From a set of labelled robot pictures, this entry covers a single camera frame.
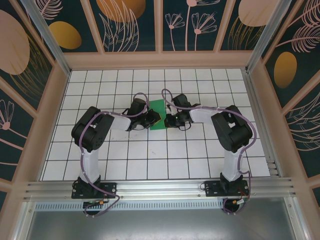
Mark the green square paper sheet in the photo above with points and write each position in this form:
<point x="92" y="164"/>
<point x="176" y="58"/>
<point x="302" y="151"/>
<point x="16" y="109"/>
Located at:
<point x="157" y="105"/>

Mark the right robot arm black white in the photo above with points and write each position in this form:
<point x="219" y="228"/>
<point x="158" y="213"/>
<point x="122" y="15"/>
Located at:
<point x="232" y="130"/>

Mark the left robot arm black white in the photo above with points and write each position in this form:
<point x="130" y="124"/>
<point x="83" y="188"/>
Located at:
<point x="90" y="130"/>

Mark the grey metal sheet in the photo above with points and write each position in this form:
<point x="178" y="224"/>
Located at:
<point x="160" y="225"/>

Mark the orange power connector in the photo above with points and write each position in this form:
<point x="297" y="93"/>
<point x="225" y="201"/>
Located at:
<point x="101" y="202"/>
<point x="235" y="201"/>

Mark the long aluminium mounting rail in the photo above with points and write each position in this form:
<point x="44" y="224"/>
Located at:
<point x="160" y="187"/>

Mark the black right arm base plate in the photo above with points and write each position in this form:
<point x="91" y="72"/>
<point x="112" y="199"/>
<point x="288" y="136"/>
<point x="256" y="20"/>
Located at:
<point x="212" y="188"/>

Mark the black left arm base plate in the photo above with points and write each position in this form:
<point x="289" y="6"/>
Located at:
<point x="110" y="190"/>

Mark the aluminium side rail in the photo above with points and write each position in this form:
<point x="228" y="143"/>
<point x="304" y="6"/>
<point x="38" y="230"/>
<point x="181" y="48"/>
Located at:
<point x="262" y="125"/>

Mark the aluminium corner post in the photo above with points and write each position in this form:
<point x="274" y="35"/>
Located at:
<point x="267" y="32"/>
<point x="47" y="40"/>

